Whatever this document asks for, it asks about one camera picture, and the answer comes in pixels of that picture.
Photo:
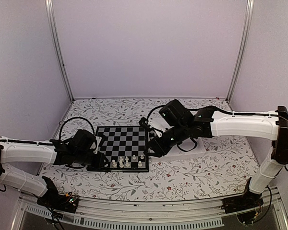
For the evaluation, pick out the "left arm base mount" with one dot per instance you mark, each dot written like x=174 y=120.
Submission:
x=64 y=202

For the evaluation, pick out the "black grey chessboard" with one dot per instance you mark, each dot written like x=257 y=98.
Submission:
x=124 y=141

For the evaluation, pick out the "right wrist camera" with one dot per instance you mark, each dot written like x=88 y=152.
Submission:
x=144 y=123

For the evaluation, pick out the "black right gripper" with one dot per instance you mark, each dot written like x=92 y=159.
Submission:
x=159 y=150

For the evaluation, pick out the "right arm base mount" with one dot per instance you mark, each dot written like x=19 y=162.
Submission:
x=246 y=206

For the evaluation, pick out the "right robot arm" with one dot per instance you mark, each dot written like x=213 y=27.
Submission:
x=211 y=121

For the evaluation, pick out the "white plastic tray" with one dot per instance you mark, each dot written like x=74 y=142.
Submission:
x=187 y=150

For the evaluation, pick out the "metal frame post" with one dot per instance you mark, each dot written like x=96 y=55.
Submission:
x=56 y=43
x=243 y=44

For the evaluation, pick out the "left metal frame post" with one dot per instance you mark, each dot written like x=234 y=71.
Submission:
x=56 y=43

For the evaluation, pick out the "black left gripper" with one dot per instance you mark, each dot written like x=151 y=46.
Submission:
x=101 y=159

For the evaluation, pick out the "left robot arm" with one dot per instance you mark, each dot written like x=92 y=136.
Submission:
x=81 y=148

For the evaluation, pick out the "floral table mat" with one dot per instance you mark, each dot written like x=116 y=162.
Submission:
x=224 y=169

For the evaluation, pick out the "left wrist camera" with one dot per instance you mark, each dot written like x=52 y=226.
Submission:
x=98 y=143

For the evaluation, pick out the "aluminium front rail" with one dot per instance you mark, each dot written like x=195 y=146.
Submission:
x=99 y=214

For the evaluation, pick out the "right metal frame post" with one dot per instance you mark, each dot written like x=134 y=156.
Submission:
x=243 y=44

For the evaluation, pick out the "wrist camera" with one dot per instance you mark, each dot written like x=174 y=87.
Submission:
x=98 y=143
x=144 y=123

